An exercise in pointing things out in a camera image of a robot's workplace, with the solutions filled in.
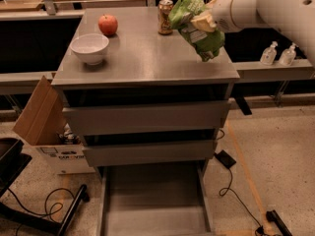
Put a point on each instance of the red apple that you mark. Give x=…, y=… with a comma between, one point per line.
x=108, y=25

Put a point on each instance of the green rice chip bag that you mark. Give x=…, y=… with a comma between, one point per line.
x=206, y=44

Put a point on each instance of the middle grey drawer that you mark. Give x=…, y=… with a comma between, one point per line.
x=149, y=153

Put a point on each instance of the left sanitizer pump bottle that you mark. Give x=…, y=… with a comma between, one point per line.
x=269, y=54

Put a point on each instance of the top grey drawer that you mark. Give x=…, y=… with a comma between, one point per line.
x=128, y=119

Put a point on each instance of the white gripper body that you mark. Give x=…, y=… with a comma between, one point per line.
x=221, y=13

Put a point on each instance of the open bottom grey drawer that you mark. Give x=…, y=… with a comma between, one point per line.
x=164, y=199

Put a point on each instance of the cardboard box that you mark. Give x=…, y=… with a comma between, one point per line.
x=43, y=126

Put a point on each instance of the black metal stand base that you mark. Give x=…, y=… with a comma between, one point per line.
x=12, y=163

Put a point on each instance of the grey drawer cabinet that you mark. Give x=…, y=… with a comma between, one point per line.
x=152, y=99

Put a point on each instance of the right sanitizer pump bottle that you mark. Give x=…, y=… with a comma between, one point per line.
x=288, y=55

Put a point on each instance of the black power adapter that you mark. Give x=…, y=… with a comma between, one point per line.
x=225, y=159

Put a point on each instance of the patterned drink can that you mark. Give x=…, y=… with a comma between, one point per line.
x=163, y=10

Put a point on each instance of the black bar on right floor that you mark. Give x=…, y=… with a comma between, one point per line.
x=273, y=216

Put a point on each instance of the white ceramic bowl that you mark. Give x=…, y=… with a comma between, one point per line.
x=90, y=48

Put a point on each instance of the grey metal rail shelf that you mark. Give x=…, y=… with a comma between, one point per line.
x=138, y=55

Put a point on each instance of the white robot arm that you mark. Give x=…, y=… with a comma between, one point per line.
x=294, y=19

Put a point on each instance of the sanitizer pump bottle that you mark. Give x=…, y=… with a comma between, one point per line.
x=269, y=54
x=288, y=55

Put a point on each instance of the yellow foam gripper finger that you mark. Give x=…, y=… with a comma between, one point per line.
x=204, y=22
x=211, y=4

